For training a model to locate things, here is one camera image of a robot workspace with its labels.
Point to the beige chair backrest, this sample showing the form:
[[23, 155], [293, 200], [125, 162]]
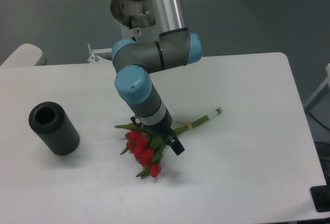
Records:
[[26, 55]]

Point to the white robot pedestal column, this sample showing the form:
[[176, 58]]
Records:
[[140, 35]]

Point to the white metal base frame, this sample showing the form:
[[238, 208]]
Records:
[[99, 55]]

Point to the black ribbed cylindrical vase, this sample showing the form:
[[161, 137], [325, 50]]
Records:
[[51, 123]]

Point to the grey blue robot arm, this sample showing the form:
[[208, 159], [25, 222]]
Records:
[[134, 62]]

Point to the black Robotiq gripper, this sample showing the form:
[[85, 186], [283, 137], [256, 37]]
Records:
[[160, 124]]

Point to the red tulip bouquet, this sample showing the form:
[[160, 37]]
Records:
[[148, 149]]

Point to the black device at table edge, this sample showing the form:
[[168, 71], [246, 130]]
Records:
[[320, 197]]

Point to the white furniture at right edge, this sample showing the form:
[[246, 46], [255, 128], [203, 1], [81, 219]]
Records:
[[321, 91]]

